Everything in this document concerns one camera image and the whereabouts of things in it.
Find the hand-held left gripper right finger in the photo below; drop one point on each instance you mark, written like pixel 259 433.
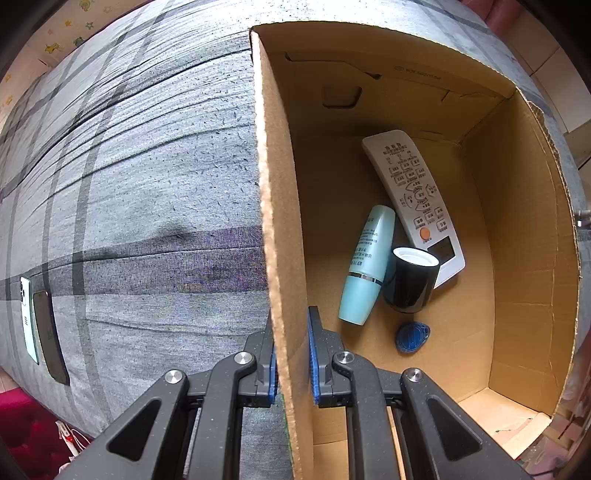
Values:
pixel 316 364

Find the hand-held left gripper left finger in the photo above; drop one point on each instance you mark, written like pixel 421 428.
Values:
pixel 273 383

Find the blue key fob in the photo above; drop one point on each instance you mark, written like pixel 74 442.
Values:
pixel 412 337

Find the light blue cosmetic bottle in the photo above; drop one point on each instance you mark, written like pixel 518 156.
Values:
pixel 367 258

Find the black cup white inside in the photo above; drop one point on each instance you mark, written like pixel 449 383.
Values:
pixel 408 286

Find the white remote control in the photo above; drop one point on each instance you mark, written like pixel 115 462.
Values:
pixel 406 175

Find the brown cardboard box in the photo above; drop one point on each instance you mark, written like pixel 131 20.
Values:
pixel 508 230

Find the black smartphone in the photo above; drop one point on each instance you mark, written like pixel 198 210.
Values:
pixel 51 337

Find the grey plaid bed sheet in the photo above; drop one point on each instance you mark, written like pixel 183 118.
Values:
pixel 138 184

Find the white green smartphone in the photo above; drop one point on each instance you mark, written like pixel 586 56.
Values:
pixel 27 318

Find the red cloth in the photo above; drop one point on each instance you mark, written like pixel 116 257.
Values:
pixel 23 429

